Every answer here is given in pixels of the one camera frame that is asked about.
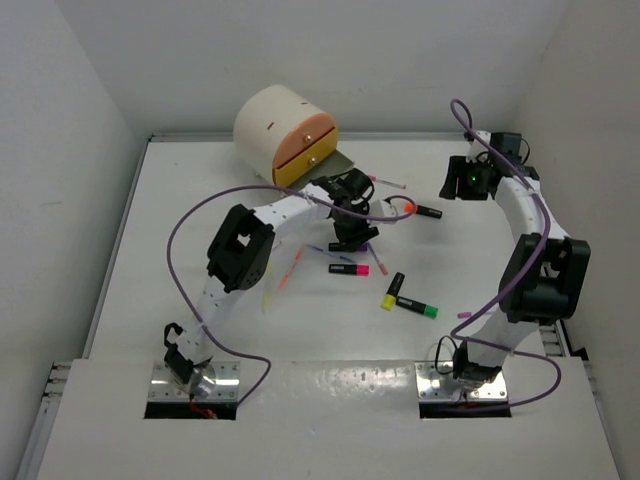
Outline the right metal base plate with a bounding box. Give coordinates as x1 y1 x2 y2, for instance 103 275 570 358
414 361 508 404

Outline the salmon cap white marker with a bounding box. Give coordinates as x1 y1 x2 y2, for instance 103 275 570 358
368 244 389 276

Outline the yellow thin pen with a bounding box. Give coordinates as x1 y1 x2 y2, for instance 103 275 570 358
261 264 273 315

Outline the metal base plate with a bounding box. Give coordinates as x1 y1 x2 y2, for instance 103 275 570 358
414 361 508 404
147 361 240 403

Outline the orange thin pen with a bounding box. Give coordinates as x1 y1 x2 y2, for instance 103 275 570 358
277 245 305 292

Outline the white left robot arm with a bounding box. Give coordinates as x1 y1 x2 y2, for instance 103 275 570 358
164 169 379 384

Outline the orange cap black highlighter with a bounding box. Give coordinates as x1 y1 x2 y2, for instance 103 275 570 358
404 202 443 219

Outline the purple cap black highlighter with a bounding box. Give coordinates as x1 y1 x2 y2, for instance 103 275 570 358
346 242 368 253

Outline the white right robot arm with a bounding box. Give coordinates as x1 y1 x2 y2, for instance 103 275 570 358
440 131 591 387

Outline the yellow cap black highlighter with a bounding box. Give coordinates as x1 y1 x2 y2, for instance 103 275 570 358
381 272 405 311

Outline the pink cap black highlighter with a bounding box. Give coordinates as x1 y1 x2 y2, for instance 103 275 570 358
328 264 370 276

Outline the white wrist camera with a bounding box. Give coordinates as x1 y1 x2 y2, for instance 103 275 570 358
376 200 401 223
466 130 491 162

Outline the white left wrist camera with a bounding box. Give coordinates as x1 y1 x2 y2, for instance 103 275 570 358
376 200 401 223

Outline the blue ballpoint pen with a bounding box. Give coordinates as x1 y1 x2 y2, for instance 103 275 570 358
305 243 357 264

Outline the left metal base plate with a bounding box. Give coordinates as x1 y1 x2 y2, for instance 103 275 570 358
147 361 240 403

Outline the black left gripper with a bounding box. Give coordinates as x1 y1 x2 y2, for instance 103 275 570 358
333 202 378 252

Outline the pink marker near cabinet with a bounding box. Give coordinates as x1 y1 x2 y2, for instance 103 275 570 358
369 175 407 190

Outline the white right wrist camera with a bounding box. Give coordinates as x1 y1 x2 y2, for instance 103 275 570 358
466 130 491 162

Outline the green cap black highlighter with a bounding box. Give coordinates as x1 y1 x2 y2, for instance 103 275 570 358
396 296 439 319

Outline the white round drawer cabinet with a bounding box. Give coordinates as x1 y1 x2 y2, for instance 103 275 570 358
233 85 354 189

